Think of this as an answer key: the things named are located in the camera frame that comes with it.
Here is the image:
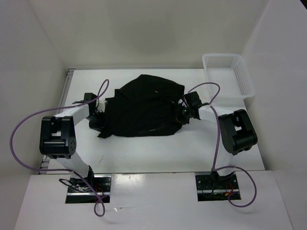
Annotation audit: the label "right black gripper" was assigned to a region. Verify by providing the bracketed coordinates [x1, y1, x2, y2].
[171, 103, 192, 125]

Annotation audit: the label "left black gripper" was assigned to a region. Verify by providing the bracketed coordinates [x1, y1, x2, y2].
[86, 110, 106, 133]

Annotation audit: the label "black shorts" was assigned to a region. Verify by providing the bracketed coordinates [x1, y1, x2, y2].
[98, 74, 185, 138]

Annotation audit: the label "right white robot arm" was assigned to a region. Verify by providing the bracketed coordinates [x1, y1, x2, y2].
[178, 92, 258, 188]

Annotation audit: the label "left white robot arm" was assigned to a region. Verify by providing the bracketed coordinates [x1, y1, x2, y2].
[39, 93, 106, 192]

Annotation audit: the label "white plastic basket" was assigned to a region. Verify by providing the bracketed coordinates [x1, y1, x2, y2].
[202, 54, 256, 100]

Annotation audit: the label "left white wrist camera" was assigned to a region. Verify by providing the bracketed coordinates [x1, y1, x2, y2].
[96, 100, 107, 112]

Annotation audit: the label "aluminium table edge rail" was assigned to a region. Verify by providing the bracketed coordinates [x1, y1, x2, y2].
[38, 68, 76, 174]

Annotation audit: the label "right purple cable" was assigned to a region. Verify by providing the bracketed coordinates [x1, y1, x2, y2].
[187, 82, 258, 207]

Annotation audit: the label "purple cable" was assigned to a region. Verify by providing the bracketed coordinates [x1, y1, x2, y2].
[187, 82, 258, 207]
[9, 79, 111, 218]

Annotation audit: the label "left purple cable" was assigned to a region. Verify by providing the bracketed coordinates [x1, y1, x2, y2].
[9, 79, 111, 218]

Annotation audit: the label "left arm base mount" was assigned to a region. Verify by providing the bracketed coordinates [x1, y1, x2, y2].
[66, 174, 113, 204]

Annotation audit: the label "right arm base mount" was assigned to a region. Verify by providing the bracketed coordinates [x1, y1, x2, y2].
[195, 172, 241, 202]

